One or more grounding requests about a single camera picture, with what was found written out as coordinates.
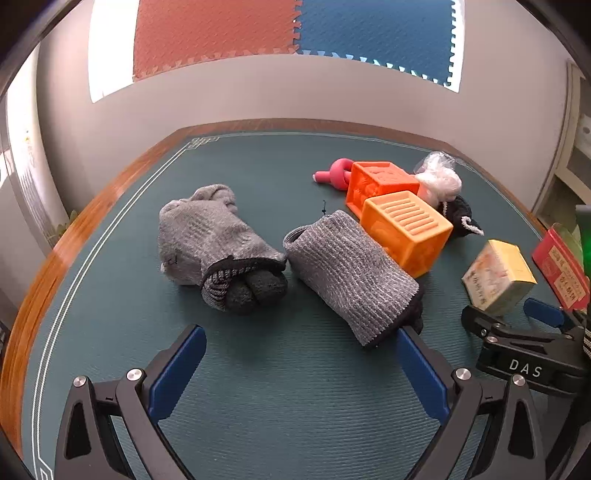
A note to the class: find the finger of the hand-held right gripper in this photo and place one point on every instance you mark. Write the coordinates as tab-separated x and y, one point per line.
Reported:
545	314
480	321

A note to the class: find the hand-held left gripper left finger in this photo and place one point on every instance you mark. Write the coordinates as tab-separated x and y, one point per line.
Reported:
178	369

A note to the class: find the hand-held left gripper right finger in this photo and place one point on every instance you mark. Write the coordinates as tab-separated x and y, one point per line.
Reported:
420	374

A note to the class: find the red tin container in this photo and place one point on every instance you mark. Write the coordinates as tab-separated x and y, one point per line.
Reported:
561	272

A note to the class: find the yellow printed box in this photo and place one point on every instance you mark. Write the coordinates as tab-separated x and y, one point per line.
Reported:
498	272

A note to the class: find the light orange toy cube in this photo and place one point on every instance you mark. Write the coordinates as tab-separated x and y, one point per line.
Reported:
415	240

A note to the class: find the black knit pouch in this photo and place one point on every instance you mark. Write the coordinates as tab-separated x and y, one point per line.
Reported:
457	214

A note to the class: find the grey ribbed sock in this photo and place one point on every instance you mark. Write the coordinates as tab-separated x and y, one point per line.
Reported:
351	277

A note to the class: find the grey sock pair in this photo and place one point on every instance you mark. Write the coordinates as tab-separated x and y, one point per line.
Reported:
203	235

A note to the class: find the white plastic bag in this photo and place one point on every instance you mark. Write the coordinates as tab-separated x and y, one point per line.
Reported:
438	182

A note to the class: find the red-orange toy cube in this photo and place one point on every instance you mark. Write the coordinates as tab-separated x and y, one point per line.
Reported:
378	184

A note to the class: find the green plastic object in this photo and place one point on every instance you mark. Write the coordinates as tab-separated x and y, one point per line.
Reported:
585	230

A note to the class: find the beige cabinet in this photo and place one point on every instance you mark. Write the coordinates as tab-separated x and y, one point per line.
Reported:
565	152

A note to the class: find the pink knotted rubber toy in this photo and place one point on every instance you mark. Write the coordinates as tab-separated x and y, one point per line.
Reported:
339	173

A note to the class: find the blue foam wall mat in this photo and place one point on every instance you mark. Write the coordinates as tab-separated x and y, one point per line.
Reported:
378	27

